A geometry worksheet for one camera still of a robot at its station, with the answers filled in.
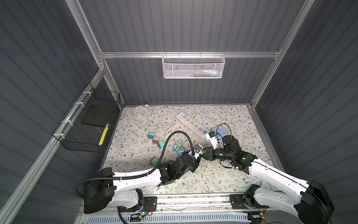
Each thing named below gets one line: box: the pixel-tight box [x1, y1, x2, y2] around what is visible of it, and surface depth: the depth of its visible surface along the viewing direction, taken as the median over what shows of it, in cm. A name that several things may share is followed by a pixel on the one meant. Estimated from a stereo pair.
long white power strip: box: [175, 111, 210, 140], surface depth 107 cm
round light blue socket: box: [212, 125, 228, 140], surface depth 103 cm
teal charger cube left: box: [157, 140, 166, 149], surface depth 96 cm
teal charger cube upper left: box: [147, 131, 156, 140], surface depth 102 cm
